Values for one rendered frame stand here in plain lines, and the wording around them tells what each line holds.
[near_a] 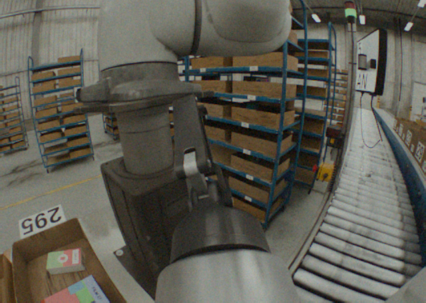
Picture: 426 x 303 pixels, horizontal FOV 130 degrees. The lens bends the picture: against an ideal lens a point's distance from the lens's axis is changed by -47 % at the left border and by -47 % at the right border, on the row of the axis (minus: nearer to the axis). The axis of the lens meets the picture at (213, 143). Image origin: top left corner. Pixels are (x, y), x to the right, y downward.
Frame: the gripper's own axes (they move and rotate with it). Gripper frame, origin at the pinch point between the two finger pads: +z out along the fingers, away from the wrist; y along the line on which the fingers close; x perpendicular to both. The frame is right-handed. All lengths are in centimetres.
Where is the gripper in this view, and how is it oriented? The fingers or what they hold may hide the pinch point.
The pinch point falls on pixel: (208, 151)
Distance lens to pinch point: 29.7
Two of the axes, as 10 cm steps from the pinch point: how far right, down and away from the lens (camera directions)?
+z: -0.7, -4.0, 9.1
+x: 9.6, -2.9, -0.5
